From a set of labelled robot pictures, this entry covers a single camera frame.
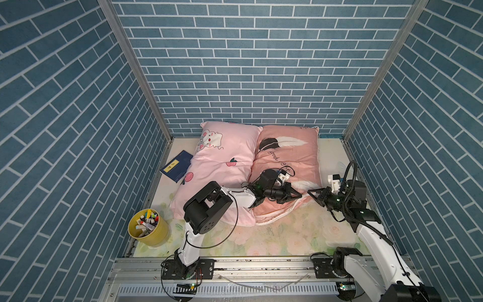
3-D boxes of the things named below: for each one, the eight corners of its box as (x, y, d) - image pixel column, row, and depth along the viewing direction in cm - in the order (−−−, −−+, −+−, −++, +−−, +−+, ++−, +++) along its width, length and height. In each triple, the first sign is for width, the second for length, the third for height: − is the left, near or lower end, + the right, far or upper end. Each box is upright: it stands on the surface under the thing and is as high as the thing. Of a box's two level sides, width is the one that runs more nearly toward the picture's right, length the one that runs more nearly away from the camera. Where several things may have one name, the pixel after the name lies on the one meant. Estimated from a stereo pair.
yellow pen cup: (141, 248, 81) (122, 237, 69) (150, 222, 88) (134, 208, 76) (169, 248, 81) (155, 237, 69) (175, 222, 88) (164, 208, 76)
